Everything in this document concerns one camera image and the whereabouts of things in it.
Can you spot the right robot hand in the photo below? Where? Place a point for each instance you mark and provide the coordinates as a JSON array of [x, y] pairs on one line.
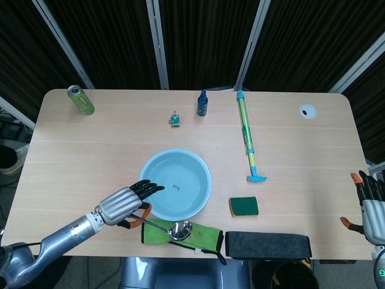
[[374, 213]]

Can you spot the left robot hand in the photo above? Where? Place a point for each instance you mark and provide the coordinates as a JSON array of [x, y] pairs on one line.
[[120, 206]]

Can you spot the stainless steel ladle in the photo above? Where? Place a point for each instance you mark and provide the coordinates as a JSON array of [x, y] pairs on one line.
[[180, 231]]

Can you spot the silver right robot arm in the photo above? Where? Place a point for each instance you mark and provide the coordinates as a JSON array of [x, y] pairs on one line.
[[379, 268]]

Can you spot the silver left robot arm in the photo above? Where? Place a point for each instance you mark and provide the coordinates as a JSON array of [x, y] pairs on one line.
[[66, 233]]

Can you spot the light blue round bowl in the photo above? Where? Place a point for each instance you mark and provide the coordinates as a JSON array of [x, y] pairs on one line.
[[177, 186]]

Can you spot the yellow blue water pump toy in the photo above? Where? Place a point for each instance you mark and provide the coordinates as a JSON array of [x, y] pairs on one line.
[[246, 129]]

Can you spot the green microfibre cloth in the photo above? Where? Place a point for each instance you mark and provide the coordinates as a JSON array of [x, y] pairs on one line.
[[206, 234]]

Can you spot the grey robot torso base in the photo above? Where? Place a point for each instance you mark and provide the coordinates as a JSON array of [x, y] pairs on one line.
[[183, 274]]

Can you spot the black waste bin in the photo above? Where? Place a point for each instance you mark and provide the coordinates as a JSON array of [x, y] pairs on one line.
[[288, 277]]

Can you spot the grey microfibre cloth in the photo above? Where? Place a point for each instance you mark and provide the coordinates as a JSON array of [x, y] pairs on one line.
[[267, 245]]

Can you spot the green energy drink can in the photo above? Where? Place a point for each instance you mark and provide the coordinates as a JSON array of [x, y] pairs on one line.
[[81, 100]]

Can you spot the green yellow scrub sponge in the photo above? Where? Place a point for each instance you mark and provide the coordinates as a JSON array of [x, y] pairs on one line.
[[244, 206]]

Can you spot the dark blue spray bottle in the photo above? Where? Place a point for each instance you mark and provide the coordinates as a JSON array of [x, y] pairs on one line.
[[202, 105]]

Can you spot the grey metal partition post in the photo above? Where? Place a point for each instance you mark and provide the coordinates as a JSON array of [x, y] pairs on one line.
[[64, 46], [16, 113], [158, 45], [252, 45], [358, 66]]

